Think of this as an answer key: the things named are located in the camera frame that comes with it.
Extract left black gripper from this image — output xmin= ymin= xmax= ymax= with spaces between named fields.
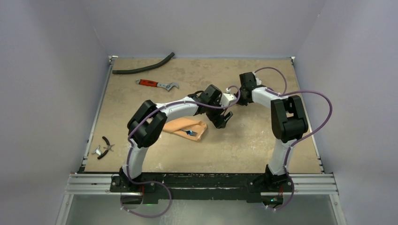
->
xmin=206 ymin=98 xmax=232 ymax=129

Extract peach cloth napkin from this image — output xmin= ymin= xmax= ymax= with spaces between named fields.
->
xmin=162 ymin=118 xmax=207 ymax=142

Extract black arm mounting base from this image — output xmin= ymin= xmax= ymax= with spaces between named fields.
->
xmin=110 ymin=171 xmax=293 ymax=205

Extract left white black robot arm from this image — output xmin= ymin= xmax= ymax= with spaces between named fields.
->
xmin=121 ymin=85 xmax=240 ymax=192

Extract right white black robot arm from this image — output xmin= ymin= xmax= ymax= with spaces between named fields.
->
xmin=238 ymin=72 xmax=308 ymax=191

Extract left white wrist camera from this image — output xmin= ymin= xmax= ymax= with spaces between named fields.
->
xmin=220 ymin=93 xmax=237 ymax=108

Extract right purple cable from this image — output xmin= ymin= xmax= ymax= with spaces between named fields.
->
xmin=253 ymin=67 xmax=333 ymax=211

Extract red handled adjustable wrench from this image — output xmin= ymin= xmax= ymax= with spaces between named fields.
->
xmin=135 ymin=79 xmax=179 ymax=91

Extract black foam hose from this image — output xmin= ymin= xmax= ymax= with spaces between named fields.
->
xmin=112 ymin=52 xmax=176 ymax=75

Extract black handled pliers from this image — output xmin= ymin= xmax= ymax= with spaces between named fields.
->
xmin=91 ymin=136 xmax=114 ymax=160

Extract aluminium frame rail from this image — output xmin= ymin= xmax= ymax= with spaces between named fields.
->
xmin=56 ymin=72 xmax=339 ymax=225

